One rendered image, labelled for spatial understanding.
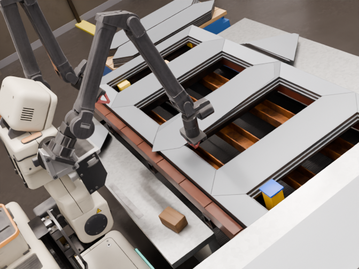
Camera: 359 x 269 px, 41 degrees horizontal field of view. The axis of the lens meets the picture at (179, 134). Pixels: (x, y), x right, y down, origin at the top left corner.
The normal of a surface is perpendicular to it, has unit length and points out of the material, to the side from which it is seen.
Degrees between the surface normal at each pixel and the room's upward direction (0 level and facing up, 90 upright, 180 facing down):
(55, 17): 90
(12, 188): 0
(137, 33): 84
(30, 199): 0
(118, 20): 84
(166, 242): 0
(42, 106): 90
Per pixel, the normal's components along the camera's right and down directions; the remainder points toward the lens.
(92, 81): 0.41, 0.33
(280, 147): -0.29, -0.75
